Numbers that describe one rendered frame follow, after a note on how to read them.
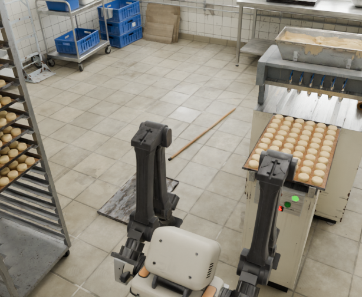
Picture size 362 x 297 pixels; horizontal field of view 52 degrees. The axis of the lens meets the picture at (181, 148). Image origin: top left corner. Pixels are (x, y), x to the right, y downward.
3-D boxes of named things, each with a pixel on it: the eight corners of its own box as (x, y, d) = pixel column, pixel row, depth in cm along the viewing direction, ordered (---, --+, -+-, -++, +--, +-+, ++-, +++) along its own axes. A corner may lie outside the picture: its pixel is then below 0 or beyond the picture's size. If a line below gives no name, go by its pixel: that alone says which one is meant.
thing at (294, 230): (266, 208, 289) (282, 106, 238) (312, 222, 277) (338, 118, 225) (237, 278, 238) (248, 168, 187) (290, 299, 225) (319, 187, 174)
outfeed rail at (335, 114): (351, 55, 323) (352, 48, 319) (354, 56, 322) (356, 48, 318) (306, 197, 176) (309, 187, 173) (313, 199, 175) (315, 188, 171)
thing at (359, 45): (285, 38, 243) (286, 28, 239) (375, 49, 223) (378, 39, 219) (275, 51, 224) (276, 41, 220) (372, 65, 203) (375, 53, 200)
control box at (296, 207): (255, 199, 197) (257, 178, 189) (301, 213, 188) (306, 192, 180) (253, 203, 194) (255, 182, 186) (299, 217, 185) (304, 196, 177)
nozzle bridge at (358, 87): (266, 89, 272) (271, 44, 253) (373, 109, 245) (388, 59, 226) (252, 109, 248) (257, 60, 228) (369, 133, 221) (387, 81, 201)
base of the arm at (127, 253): (109, 255, 133) (137, 267, 128) (117, 233, 135) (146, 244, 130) (119, 257, 141) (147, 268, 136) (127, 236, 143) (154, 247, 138)
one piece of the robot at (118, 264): (125, 286, 133) (125, 263, 128) (114, 281, 135) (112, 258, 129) (140, 268, 141) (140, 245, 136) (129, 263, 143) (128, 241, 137)
